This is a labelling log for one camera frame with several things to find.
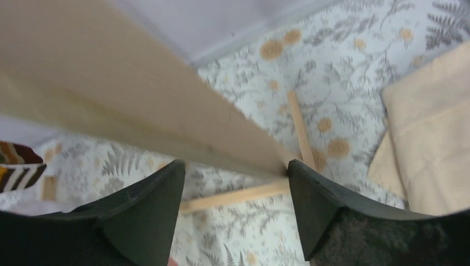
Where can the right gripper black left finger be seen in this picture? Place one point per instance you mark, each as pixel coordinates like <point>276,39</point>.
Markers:
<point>133,226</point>

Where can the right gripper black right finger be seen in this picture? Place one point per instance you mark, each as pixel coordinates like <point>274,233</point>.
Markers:
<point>338,226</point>

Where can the brown argyle sock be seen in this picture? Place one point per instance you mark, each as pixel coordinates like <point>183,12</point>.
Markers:
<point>21,167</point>

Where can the beige crumpled cloth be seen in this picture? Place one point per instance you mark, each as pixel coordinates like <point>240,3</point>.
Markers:
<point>424,154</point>

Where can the wooden drying rack frame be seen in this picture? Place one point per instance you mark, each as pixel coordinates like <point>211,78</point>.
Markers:
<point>85,66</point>

